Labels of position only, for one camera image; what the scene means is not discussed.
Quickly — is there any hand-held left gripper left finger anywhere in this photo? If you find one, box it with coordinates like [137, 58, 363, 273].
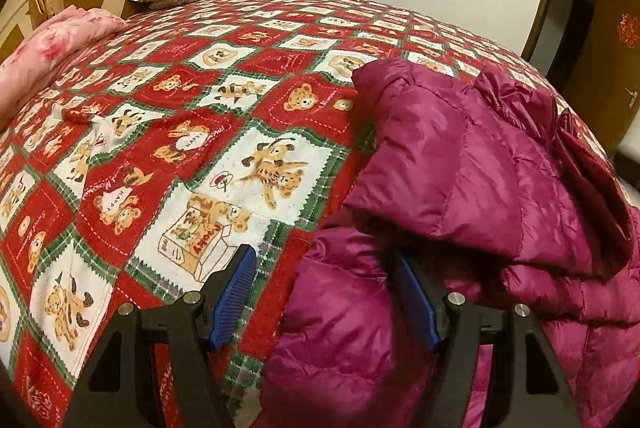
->
[64, 243, 258, 428]

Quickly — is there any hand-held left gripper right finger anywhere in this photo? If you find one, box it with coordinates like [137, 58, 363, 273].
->
[392, 249, 585, 428]

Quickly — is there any magenta puffer jacket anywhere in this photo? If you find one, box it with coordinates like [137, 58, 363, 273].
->
[256, 58, 640, 428]

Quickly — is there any red bear print bedspread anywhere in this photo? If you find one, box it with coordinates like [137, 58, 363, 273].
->
[0, 0, 640, 428]

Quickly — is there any brown wooden door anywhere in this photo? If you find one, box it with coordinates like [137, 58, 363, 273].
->
[521, 0, 640, 155]

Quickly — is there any pink floral quilt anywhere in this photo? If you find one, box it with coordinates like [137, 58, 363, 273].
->
[0, 5, 128, 130]

